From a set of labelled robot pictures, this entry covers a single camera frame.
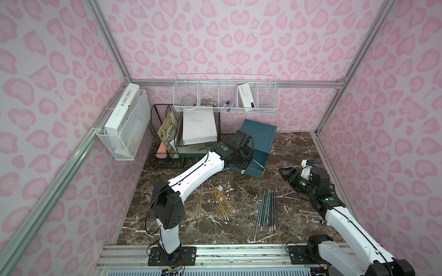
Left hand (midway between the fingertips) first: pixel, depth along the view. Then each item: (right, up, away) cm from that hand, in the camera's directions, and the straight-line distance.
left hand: (257, 153), depth 79 cm
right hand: (+12, -9, +2) cm, 15 cm away
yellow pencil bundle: (-17, -25, +11) cm, 32 cm away
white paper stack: (-29, +13, +11) cm, 34 cm away
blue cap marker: (-14, +29, +21) cm, 38 cm away
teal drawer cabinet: (+5, +8, +11) cm, 14 cm away
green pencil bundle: (+6, -29, +6) cm, 31 cm away
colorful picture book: (-48, +12, +19) cm, 53 cm away
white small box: (-4, +30, +12) cm, 33 cm away
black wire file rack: (-54, -4, +25) cm, 60 cm away
